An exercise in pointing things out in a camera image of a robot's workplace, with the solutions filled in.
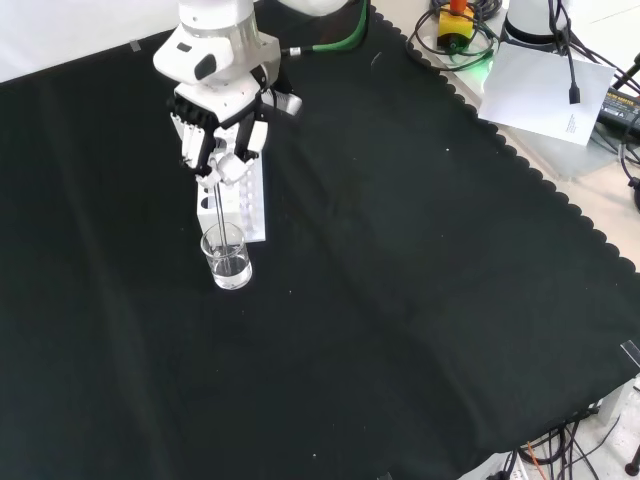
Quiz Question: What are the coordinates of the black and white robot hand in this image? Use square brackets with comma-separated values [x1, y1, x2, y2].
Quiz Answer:
[166, 63, 304, 187]

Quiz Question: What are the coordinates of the white test tube rack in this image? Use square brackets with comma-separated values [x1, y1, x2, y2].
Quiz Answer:
[195, 148, 268, 245]

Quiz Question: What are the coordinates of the clear glass beaker with water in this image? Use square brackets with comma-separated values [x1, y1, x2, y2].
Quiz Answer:
[199, 222, 253, 292]

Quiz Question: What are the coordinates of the black bench cloth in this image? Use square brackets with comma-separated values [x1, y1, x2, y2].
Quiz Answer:
[0, 0, 640, 480]

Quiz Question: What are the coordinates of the yellow stop button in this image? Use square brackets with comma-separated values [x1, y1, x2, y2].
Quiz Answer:
[436, 0, 475, 52]

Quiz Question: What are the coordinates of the white paper sheet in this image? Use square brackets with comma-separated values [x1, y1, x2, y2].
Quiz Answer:
[476, 41, 617, 148]

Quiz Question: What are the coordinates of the pale mounting board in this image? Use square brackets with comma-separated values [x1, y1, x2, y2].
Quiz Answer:
[405, 0, 640, 179]

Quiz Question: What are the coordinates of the black power adapter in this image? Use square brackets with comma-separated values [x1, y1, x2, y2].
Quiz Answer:
[596, 86, 640, 129]

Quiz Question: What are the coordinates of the white wrist camera shell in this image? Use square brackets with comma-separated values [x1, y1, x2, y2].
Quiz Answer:
[152, 28, 237, 86]

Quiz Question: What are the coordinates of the green cable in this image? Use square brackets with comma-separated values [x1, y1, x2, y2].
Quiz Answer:
[279, 0, 372, 57]

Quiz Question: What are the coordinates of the black hanging plug cable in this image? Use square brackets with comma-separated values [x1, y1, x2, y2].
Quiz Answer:
[546, 0, 584, 106]

